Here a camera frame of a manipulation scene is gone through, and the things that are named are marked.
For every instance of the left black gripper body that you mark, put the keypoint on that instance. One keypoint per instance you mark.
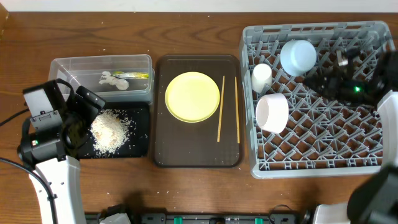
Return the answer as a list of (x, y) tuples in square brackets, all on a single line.
[(90, 101)]

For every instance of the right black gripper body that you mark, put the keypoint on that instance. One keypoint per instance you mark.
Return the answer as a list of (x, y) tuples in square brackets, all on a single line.
[(350, 88)]

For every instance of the light blue bowl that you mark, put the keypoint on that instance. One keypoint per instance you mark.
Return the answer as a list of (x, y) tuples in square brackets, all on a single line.
[(298, 57)]

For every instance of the cooked rice pile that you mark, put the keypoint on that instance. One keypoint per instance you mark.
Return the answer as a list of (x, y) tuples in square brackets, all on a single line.
[(110, 131)]

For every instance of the pink bowl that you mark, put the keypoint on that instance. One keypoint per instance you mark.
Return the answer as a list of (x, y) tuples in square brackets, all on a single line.
[(272, 113)]

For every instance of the small white green cup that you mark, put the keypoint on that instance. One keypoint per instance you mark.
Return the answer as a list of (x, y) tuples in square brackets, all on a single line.
[(261, 76)]

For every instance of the wooden chopstick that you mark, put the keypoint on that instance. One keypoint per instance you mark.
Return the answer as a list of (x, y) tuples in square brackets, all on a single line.
[(237, 109), (221, 110)]

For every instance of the yellow plate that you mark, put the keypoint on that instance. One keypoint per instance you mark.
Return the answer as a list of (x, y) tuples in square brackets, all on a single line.
[(192, 97)]

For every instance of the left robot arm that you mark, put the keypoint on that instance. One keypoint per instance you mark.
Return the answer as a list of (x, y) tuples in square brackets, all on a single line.
[(51, 138)]

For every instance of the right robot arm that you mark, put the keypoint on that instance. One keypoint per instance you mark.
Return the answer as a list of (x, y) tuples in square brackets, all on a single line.
[(375, 201)]

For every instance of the clear plastic waste bin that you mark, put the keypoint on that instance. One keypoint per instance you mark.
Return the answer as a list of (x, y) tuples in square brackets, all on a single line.
[(87, 71)]

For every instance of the grey dishwasher rack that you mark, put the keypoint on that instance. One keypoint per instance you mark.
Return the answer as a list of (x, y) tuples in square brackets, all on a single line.
[(322, 137)]

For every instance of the black waste tray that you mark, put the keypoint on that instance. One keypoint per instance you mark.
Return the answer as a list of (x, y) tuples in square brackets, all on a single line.
[(135, 116)]

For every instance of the crumpled white tissue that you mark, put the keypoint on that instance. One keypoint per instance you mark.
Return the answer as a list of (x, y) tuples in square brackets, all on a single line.
[(119, 83)]

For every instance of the green yellow wrapper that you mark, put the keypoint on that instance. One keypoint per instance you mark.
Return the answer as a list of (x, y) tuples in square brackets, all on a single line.
[(130, 75)]

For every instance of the dark brown serving tray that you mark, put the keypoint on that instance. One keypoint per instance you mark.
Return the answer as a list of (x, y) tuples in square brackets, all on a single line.
[(177, 144)]

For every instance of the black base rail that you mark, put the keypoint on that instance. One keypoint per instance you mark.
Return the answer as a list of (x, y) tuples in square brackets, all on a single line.
[(280, 214)]

